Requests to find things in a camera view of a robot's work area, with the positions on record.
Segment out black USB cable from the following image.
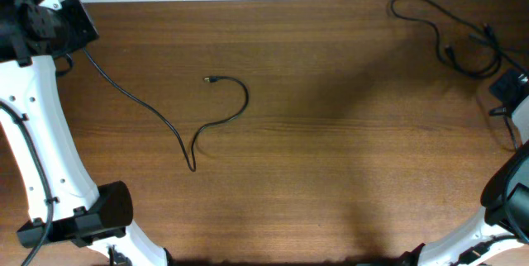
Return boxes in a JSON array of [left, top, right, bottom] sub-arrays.
[[80, 74, 250, 173], [389, 0, 529, 80]]

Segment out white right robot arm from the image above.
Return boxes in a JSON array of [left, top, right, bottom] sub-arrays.
[[396, 69, 528, 266]]

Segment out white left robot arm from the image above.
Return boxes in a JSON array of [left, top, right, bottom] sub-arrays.
[[1, 0, 172, 265]]

